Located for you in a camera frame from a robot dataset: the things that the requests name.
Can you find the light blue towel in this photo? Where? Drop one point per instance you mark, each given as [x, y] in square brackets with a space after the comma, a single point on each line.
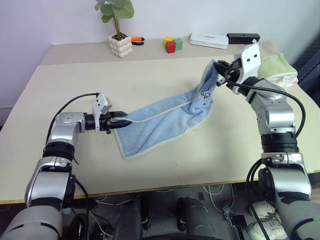
[155, 125]

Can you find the orange black pliers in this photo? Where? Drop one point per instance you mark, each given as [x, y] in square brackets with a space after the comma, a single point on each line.
[138, 39]

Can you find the white bubbly plant pot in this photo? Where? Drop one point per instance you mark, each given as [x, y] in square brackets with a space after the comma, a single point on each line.
[120, 47]

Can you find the green folded towel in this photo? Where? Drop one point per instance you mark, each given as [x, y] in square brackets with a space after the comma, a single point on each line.
[273, 65]

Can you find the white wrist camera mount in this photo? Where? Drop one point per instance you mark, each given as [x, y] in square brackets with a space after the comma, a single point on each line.
[99, 105]
[250, 58]

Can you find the green leafy plant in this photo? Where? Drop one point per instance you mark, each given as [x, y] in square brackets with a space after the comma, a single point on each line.
[115, 11]

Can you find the folded green white towels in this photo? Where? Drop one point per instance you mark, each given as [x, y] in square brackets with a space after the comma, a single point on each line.
[285, 80]

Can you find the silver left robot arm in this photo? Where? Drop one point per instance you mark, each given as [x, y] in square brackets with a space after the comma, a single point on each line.
[62, 133]

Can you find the white sneaker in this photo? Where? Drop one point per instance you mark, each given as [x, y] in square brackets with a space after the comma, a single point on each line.
[267, 228]
[263, 208]

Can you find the black ribbed object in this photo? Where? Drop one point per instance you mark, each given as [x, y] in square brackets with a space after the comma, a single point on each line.
[310, 65]

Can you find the dark rounded shape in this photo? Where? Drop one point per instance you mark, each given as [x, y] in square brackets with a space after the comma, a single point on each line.
[186, 212]

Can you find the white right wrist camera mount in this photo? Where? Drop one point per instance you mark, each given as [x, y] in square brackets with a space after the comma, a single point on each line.
[250, 58]

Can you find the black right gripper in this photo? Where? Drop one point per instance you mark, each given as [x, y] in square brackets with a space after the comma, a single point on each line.
[235, 67]

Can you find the red cube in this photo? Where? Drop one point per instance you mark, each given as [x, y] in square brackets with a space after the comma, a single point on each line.
[171, 47]

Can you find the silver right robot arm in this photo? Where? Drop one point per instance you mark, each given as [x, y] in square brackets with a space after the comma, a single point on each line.
[275, 112]

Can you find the yellow cube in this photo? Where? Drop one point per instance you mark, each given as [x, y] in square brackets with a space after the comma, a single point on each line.
[168, 39]

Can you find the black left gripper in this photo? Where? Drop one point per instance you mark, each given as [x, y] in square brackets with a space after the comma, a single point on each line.
[107, 122]

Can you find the black rectangular box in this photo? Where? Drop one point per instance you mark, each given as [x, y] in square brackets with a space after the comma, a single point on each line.
[242, 38]

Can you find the small metal clamp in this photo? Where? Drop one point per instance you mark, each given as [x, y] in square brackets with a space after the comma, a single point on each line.
[228, 212]

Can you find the green cube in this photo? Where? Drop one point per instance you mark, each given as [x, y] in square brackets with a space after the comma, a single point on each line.
[179, 44]

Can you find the white flat box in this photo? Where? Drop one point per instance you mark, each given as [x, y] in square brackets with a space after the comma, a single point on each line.
[208, 40]

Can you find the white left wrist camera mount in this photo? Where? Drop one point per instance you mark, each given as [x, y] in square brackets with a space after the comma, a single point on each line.
[99, 105]

